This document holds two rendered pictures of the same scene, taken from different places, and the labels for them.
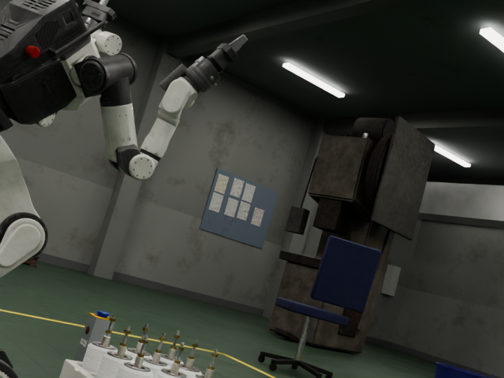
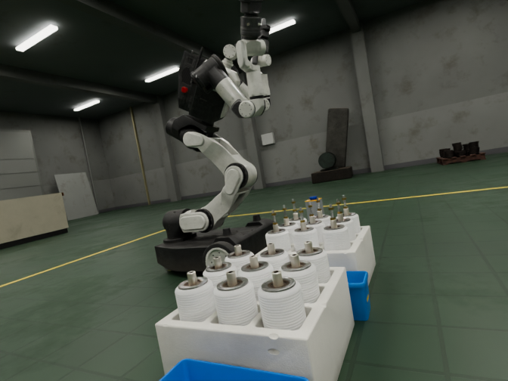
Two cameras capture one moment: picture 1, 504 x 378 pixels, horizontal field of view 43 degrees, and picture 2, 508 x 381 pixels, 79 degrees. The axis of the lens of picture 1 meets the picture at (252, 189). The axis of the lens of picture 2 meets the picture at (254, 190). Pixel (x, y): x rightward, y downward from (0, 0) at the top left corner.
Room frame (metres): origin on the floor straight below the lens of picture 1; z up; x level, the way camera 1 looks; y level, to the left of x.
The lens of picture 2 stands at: (1.18, -0.90, 0.50)
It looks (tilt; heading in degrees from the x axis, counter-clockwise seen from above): 3 degrees down; 62
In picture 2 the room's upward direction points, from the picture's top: 10 degrees counter-clockwise
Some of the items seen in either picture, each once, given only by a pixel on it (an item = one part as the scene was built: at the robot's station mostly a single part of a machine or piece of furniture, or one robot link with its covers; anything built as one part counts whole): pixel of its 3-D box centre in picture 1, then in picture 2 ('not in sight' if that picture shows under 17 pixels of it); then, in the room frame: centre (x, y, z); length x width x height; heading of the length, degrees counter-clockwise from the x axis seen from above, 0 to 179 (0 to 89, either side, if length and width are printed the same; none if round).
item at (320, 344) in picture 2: not in sight; (264, 324); (1.53, -0.16, 0.09); 0.39 x 0.39 x 0.18; 35
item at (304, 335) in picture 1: (313, 304); not in sight; (4.78, -0.67, 0.51); 0.60 x 0.57 x 1.03; 29
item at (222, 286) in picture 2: not in sight; (232, 283); (1.43, -0.23, 0.25); 0.08 x 0.08 x 0.01
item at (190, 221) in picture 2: not in sight; (202, 219); (1.74, 0.89, 0.28); 0.21 x 0.20 x 0.13; 125
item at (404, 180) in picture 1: (344, 225); not in sight; (8.31, -1.29, 1.58); 1.64 x 1.44 x 3.16; 126
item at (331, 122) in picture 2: not in sight; (329, 144); (6.62, 5.04, 0.91); 1.09 x 1.09 x 1.82; 35
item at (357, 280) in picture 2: not in sight; (322, 294); (1.80, -0.08, 0.06); 0.30 x 0.11 x 0.12; 125
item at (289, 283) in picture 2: not in sight; (278, 284); (1.50, -0.33, 0.25); 0.08 x 0.08 x 0.01
